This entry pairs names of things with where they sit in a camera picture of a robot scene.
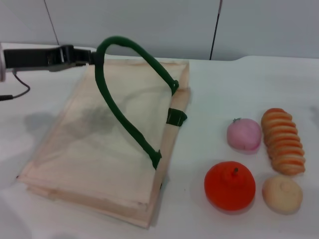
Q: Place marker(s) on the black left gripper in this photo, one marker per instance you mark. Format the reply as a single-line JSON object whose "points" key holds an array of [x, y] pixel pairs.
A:
{"points": [[30, 58]]}

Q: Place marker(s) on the orange toy fruit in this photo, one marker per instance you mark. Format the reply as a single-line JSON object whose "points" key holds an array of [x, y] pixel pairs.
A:
{"points": [[229, 194]]}

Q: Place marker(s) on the pink toy peach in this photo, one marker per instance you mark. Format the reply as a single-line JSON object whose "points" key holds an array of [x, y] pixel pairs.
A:
{"points": [[244, 134]]}

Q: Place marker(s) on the long spiral bread roll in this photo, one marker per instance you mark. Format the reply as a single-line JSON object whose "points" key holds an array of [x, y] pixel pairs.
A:
{"points": [[282, 142]]}

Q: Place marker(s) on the round beige bun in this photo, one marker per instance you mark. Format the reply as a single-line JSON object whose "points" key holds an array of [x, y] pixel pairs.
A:
{"points": [[282, 194]]}

